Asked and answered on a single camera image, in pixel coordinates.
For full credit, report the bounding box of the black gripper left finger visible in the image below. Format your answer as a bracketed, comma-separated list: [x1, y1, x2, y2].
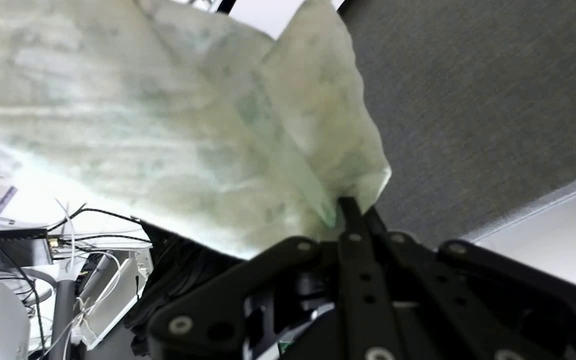
[147, 197, 399, 360]

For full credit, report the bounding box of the grey desk partition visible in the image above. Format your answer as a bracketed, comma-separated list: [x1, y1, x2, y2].
[342, 0, 576, 246]

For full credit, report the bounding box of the pale green patterned cloth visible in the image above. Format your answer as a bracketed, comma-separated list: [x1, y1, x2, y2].
[0, 0, 389, 258]

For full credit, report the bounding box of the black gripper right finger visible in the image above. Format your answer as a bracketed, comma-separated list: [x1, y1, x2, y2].
[363, 207, 576, 360]

